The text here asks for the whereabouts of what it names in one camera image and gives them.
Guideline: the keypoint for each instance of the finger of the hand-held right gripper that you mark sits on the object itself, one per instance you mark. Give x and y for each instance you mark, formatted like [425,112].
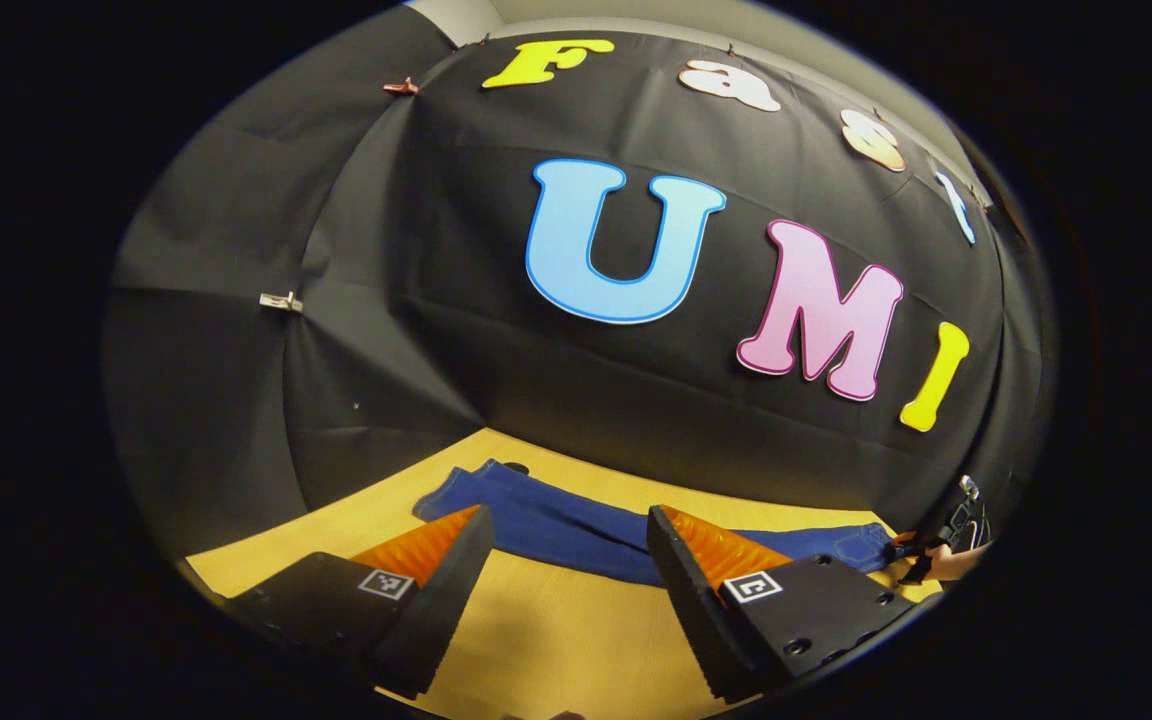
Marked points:
[911,560]

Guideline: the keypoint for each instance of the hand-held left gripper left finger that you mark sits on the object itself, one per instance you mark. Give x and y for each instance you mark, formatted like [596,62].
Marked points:
[441,610]

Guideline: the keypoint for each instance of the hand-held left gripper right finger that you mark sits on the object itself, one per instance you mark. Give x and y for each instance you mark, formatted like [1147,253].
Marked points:
[691,610]

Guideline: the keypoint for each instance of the blue denim jeans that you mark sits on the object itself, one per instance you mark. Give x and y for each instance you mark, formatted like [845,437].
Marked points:
[556,520]

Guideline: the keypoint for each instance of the black backdrop cloth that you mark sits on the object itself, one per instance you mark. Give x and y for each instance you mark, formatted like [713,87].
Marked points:
[416,350]

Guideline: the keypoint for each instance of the silver cloth clip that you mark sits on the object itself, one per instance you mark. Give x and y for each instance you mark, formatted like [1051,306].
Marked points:
[281,300]

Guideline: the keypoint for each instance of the pink cloth clip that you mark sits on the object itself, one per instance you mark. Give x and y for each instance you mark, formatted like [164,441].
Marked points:
[401,87]

